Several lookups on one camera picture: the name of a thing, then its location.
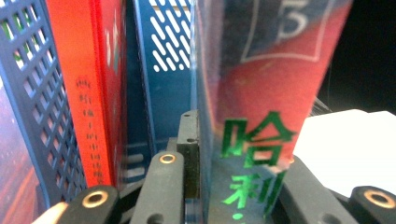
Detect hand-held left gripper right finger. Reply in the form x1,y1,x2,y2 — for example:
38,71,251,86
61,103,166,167
270,157,359,224

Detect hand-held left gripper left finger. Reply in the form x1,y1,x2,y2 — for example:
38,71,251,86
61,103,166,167
130,109,200,224

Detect blue plastic file rack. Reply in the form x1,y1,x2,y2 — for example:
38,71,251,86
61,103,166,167
0,0,200,209

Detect teal illustrated book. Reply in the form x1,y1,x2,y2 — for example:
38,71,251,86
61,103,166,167
191,0,354,224

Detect red illustrated book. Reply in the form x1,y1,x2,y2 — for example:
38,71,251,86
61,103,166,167
45,0,129,189

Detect white table cover sheet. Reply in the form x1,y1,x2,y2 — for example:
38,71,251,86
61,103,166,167
292,108,396,199

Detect black curtain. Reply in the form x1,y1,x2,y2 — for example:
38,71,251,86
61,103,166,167
317,0,396,115

